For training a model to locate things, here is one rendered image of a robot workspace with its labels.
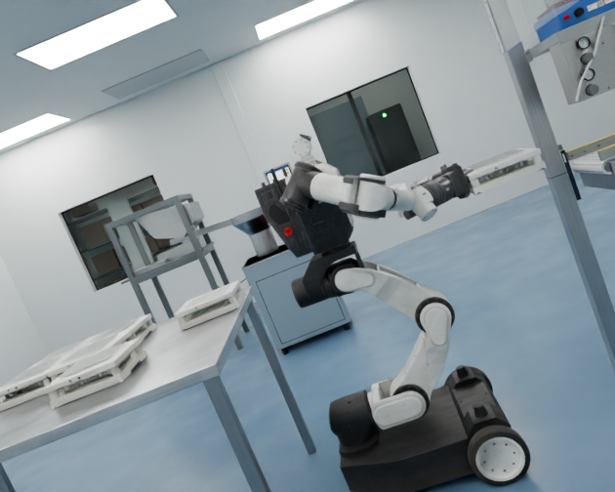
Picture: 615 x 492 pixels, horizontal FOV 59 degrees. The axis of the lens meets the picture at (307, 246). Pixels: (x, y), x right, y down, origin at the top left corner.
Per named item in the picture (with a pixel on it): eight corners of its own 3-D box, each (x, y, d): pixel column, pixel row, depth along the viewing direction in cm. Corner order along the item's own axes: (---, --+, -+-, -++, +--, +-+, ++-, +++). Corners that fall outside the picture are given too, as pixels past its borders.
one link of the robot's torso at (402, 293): (446, 343, 200) (327, 294, 201) (439, 328, 217) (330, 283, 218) (464, 306, 197) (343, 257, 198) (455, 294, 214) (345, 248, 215)
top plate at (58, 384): (45, 394, 170) (42, 389, 170) (79, 366, 194) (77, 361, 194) (116, 366, 168) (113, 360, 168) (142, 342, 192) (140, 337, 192)
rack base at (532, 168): (525, 165, 206) (522, 159, 206) (547, 167, 182) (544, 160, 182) (462, 189, 210) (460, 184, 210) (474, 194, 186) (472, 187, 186)
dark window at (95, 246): (96, 292, 705) (59, 212, 692) (97, 292, 706) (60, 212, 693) (190, 253, 700) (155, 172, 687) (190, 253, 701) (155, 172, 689)
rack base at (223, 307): (245, 294, 236) (243, 289, 236) (239, 307, 211) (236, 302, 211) (192, 315, 237) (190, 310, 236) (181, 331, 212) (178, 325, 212)
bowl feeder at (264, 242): (246, 265, 432) (226, 221, 428) (250, 258, 468) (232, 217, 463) (304, 241, 430) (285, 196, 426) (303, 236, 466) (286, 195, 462)
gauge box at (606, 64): (581, 102, 173) (560, 41, 171) (567, 104, 184) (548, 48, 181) (650, 73, 170) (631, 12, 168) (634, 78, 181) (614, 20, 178)
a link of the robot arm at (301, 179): (303, 202, 172) (276, 195, 182) (321, 212, 178) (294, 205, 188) (316, 168, 172) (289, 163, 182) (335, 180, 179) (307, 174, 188)
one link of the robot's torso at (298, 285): (300, 312, 205) (282, 269, 203) (304, 304, 218) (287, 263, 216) (370, 287, 201) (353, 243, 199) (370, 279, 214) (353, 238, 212)
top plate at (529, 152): (520, 153, 206) (518, 147, 206) (542, 153, 182) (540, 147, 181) (458, 178, 210) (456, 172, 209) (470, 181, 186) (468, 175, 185)
